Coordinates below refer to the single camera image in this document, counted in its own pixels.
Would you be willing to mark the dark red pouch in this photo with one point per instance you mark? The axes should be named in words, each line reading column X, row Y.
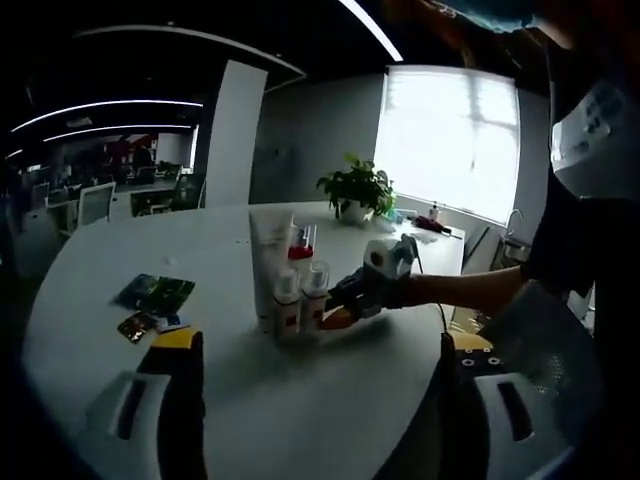
column 431, row 223

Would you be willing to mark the bright window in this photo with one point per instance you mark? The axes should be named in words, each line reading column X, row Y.
column 445, row 145

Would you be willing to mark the white chest-worn device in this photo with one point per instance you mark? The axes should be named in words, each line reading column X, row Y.
column 585, row 165

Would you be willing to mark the long ceiling light strip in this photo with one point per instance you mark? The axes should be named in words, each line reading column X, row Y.
column 125, row 104
column 370, row 25

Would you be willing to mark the small clear pump bottle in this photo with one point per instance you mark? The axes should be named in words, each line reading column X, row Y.
column 436, row 211

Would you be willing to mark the small white skincare bottle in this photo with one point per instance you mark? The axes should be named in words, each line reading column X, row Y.
column 287, row 305
column 315, row 295

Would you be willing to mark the person's dark shirt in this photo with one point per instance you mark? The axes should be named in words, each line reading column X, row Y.
column 565, row 235

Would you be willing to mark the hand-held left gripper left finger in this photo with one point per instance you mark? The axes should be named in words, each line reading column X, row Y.
column 150, row 450

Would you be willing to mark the green black skincare sachet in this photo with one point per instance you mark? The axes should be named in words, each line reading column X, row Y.
column 155, row 290

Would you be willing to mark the curved metal faucet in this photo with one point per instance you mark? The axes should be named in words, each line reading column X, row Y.
column 515, row 216

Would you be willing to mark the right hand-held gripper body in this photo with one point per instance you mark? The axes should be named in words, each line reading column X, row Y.
column 392, row 260

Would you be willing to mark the white office desk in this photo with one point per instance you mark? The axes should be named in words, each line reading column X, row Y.
column 152, row 196

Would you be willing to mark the grey mesh chair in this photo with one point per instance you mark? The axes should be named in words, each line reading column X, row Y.
column 540, row 340

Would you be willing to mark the dark mesh office chair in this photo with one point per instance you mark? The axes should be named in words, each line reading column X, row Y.
column 189, row 190

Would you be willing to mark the large white skincare tube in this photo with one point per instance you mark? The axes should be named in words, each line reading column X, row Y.
column 265, row 260

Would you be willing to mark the teal packet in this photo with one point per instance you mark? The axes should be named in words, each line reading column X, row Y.
column 397, row 216

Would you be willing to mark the red-capped clear tube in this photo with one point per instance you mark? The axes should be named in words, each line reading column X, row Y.
column 300, row 252

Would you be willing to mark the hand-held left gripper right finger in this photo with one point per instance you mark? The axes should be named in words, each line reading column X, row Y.
column 520, row 450

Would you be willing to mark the person's right hand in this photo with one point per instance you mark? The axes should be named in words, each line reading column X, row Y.
column 405, row 294

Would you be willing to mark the potted green plant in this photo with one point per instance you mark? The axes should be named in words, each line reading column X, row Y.
column 357, row 187

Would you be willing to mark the small blue white skincare sachet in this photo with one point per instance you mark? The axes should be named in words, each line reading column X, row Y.
column 172, row 322

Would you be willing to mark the gold brown skincare sachet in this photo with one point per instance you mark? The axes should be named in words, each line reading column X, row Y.
column 135, row 327

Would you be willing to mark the white mesh office chair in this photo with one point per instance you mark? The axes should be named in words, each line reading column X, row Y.
column 95, row 200

